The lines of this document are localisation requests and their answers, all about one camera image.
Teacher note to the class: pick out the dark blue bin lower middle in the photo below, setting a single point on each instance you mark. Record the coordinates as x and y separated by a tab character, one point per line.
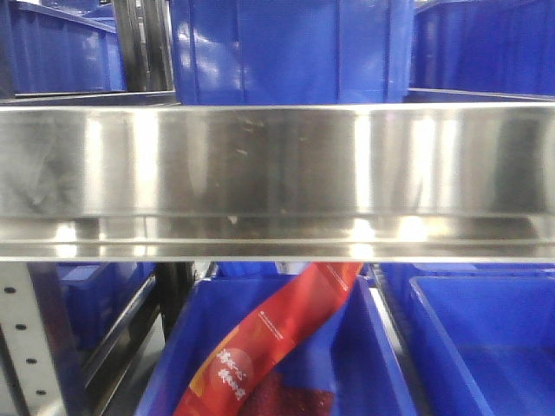
348	367

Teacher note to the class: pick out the dark blue bin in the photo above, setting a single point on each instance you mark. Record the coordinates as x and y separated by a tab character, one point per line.
96	293
484	46
481	337
348	367
52	51
291	52

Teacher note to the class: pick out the dark blue bin upper middle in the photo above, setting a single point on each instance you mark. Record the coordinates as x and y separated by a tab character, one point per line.
291	52

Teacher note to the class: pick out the red snack bag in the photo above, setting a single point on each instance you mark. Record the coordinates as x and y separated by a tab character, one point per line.
280	323

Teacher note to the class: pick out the dark blue bin lower left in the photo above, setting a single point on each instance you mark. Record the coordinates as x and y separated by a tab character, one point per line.
96	293

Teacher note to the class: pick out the dark blue bin lower right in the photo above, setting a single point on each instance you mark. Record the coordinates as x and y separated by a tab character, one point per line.
481	337

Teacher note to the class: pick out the dark blue bin upper right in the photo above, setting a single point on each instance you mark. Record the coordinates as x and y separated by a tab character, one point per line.
484	46

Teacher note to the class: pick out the dark blue bin upper left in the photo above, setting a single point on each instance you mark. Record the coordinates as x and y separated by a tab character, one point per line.
52	51

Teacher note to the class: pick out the steel lane divider rail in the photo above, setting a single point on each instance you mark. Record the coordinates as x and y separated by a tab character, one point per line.
107	366

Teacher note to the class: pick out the white perforated shelf post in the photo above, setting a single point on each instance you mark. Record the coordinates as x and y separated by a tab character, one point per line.
36	331

